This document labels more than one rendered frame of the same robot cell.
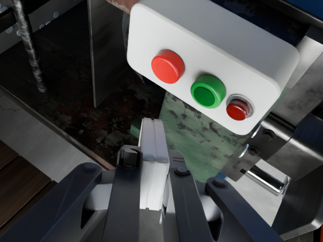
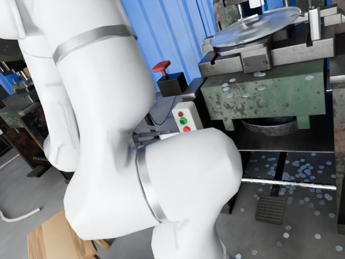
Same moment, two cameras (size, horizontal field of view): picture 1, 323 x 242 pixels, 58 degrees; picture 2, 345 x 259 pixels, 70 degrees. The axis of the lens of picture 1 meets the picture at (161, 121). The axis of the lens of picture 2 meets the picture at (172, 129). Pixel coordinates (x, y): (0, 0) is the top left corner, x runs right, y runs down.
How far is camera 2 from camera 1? 0.90 m
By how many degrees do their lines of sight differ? 92
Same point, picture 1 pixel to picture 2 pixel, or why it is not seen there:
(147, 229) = not seen: outside the picture
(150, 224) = not seen: outside the picture
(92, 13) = (253, 149)
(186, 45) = (180, 127)
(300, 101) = (229, 64)
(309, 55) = (184, 96)
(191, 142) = (267, 98)
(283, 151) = (249, 54)
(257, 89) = (175, 113)
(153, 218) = not seen: outside the picture
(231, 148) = (247, 84)
